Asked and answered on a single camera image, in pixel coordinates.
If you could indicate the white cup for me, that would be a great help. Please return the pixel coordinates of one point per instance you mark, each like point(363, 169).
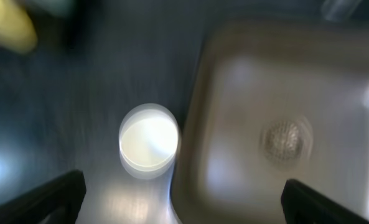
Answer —
point(148, 141)

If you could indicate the steel sink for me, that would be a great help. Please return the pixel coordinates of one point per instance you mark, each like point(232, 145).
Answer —
point(265, 93)

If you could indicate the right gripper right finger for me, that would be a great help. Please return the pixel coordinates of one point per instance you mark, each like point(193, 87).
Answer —
point(308, 205)

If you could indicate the yellow cup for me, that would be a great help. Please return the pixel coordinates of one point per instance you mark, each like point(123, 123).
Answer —
point(7, 25)

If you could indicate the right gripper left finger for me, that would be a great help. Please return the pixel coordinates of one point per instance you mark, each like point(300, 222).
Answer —
point(47, 202)

